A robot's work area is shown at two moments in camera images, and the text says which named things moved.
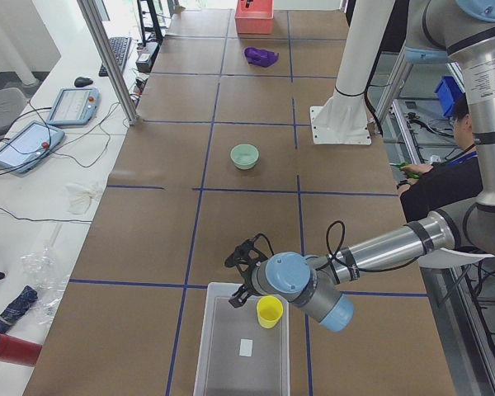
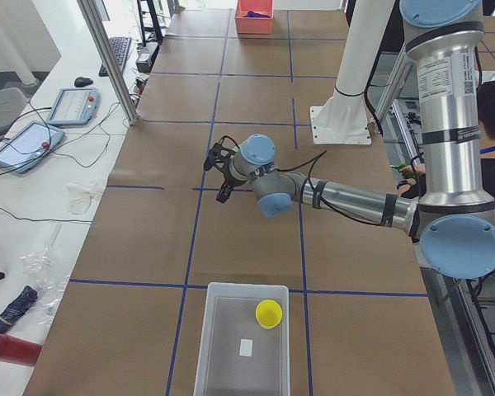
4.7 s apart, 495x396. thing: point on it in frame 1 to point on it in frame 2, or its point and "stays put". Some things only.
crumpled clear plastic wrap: x=44 y=272 stays put
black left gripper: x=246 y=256 to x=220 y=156
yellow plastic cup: x=269 y=309 stays put
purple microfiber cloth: x=261 y=57 to x=253 y=14
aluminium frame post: x=110 y=58 stays put
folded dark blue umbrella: x=13 y=309 stays put
